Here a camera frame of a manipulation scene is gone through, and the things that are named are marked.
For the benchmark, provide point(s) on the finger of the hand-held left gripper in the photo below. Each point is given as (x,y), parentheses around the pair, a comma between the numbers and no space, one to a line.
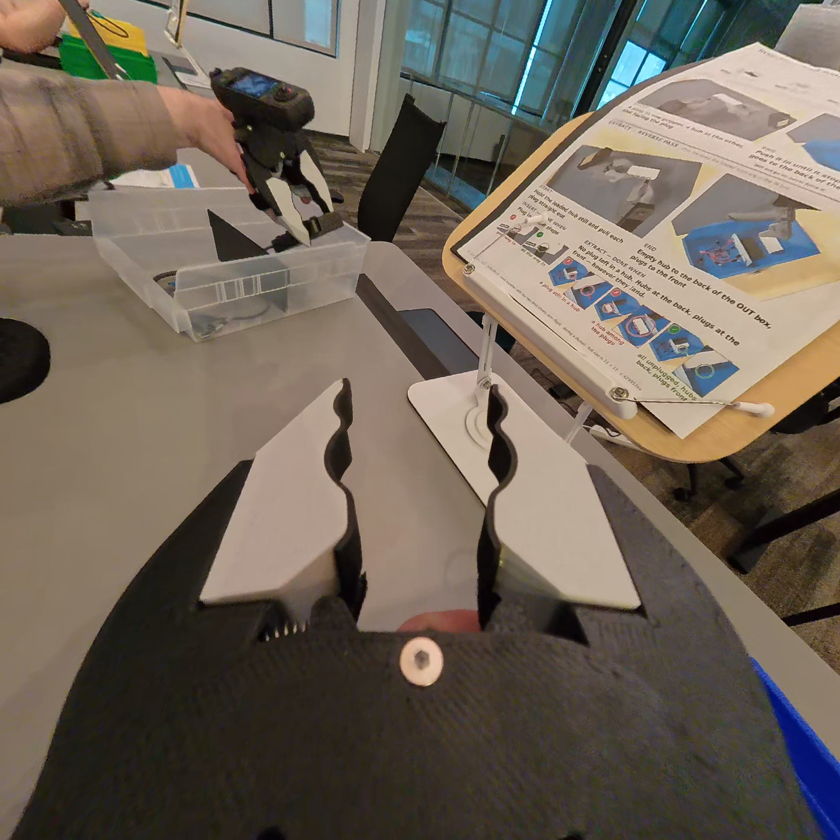
(283,200)
(321,187)

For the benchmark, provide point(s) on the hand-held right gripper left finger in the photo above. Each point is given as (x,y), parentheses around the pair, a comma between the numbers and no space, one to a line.
(282,525)

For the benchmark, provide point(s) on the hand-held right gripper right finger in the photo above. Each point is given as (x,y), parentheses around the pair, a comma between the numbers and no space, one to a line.
(558,531)

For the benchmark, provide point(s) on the clear acrylic box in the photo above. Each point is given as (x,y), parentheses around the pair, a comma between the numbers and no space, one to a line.
(131,236)

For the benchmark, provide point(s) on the blue plastic bin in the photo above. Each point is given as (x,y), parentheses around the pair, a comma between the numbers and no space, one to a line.
(814,774)

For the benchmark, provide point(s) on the person's left forearm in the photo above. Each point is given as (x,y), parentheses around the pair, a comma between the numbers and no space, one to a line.
(79,124)

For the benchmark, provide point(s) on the person's left hand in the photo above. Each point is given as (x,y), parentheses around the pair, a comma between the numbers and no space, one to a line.
(203,128)

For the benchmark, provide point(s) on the black office chair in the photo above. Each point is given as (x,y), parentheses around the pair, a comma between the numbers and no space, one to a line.
(394,170)
(807,407)

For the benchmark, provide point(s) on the blue white leaflet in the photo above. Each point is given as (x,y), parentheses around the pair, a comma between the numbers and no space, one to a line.
(180,177)

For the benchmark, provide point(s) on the white book stand wooden board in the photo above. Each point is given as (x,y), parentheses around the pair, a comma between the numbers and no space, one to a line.
(446,407)

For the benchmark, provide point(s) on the tan board on stand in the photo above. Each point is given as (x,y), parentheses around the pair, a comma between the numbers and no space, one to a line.
(92,39)

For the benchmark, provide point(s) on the green parts bin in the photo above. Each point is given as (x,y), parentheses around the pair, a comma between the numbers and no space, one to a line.
(79,65)

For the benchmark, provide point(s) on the printed instruction sheet pad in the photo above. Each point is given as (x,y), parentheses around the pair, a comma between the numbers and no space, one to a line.
(656,262)

